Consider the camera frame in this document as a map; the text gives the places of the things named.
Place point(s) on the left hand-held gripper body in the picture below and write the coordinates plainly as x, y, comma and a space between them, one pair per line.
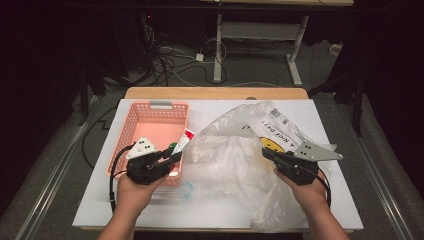
143, 166

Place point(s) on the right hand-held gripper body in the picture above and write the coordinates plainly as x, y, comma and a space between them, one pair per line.
303, 170

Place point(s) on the red and white tube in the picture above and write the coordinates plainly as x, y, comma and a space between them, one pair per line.
185, 140

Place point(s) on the pink plastic basket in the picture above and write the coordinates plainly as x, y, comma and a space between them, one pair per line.
150, 123

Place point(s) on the white plastic bag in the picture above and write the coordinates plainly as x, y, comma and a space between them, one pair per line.
233, 166

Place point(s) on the person's right hand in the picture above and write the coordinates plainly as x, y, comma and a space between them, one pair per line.
310, 196

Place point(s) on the person's left hand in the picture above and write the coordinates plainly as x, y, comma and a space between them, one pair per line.
135, 193

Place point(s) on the clear plastic piece blue rim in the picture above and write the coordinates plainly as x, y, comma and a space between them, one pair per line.
186, 191

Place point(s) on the black stand leg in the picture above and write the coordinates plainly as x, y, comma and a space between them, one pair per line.
358, 110

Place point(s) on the white power adapter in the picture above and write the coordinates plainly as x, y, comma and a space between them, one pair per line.
199, 57

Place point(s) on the white desk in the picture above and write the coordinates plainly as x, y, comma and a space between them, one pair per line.
217, 50

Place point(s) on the metal floor rail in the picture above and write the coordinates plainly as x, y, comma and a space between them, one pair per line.
386, 200
55, 186

